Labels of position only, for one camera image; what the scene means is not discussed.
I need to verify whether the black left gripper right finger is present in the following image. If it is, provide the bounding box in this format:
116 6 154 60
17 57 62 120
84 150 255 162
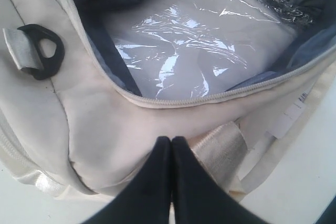
171 136 265 224

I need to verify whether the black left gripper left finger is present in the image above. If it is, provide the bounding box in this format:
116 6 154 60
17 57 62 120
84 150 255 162
85 136 172 224

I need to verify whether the cream fabric duffel bag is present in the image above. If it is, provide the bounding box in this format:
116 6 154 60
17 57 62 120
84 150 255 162
1 0 335 198

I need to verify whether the clear plastic bottom sheet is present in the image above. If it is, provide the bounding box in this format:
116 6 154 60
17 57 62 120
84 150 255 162
103 0 297 100

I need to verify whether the black D-ring left end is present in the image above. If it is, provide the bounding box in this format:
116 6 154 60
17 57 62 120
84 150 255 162
17 24 66 81

